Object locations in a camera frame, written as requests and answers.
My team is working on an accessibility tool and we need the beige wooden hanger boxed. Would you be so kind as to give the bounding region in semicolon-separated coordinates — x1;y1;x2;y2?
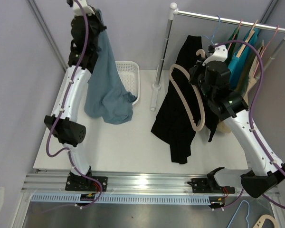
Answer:
169;51;206;132

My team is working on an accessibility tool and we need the black t shirt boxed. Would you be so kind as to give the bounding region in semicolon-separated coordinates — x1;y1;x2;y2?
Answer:
151;35;219;164

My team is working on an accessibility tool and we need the teal t shirt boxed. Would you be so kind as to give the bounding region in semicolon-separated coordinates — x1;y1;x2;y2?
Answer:
228;28;259;90

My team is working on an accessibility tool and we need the light blue wire hanger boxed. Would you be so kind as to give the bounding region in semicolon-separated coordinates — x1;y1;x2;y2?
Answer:
201;15;221;45

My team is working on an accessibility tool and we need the green t shirt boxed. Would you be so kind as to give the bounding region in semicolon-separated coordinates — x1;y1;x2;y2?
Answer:
226;28;239;57

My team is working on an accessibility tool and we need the grey-blue t shirt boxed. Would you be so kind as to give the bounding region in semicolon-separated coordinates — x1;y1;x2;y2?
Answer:
84;9;137;125

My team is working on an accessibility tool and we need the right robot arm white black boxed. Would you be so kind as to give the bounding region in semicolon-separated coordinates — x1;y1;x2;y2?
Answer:
190;58;285;198

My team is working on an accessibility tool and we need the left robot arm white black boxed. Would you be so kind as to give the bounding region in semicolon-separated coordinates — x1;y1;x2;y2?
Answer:
44;13;106;192

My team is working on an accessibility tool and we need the beige t shirt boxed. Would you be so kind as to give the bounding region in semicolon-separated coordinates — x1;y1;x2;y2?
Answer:
217;40;266;133

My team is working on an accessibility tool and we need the wooden hanger on floor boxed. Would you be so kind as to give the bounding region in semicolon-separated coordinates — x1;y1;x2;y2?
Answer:
253;214;279;228

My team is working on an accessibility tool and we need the white plastic laundry basket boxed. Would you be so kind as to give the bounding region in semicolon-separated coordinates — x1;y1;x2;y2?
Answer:
115;61;141;105

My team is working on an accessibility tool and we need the metal clothes rack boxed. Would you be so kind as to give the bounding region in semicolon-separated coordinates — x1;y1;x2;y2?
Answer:
150;0;285;111

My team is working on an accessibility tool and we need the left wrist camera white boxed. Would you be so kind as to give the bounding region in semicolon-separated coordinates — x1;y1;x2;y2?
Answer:
66;0;95;16

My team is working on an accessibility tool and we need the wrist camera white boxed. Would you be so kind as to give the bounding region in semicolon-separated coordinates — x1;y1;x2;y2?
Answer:
66;0;95;16
202;44;228;66

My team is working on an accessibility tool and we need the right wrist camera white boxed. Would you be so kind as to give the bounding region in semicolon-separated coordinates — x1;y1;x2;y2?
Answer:
202;44;228;66

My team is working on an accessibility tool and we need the pink wire hanger beige shirt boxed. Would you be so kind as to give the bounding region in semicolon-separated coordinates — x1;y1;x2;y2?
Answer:
253;25;279;78

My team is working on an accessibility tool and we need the blue wire hanger on floor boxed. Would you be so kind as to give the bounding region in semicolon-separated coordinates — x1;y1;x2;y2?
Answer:
227;200;251;228

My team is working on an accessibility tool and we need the aluminium mounting rail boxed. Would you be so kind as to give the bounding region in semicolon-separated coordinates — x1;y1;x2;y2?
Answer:
20;172;281;197

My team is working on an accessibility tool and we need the white slotted cable duct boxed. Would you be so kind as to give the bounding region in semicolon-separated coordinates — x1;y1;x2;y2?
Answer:
31;193;210;206

